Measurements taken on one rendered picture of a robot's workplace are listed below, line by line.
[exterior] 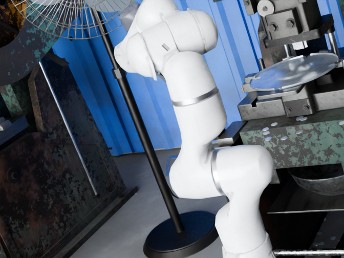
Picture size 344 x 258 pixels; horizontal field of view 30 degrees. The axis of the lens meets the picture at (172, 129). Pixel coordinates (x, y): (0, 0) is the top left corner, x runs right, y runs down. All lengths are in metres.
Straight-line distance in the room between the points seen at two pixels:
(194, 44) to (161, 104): 2.49
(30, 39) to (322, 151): 1.52
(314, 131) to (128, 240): 1.43
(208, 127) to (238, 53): 2.17
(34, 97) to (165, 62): 1.89
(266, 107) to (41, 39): 1.29
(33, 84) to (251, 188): 1.98
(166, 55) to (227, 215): 0.40
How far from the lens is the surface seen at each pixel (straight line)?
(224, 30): 3.54
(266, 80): 2.09
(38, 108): 3.27
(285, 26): 2.06
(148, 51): 1.46
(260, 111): 2.17
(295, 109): 2.08
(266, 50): 2.51
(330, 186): 2.21
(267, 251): 1.59
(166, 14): 1.54
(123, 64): 1.86
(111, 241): 3.25
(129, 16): 1.92
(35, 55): 3.01
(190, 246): 2.85
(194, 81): 1.40
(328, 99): 2.07
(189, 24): 1.48
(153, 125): 4.06
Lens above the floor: 1.38
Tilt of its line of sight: 18 degrees down
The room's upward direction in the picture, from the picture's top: 20 degrees counter-clockwise
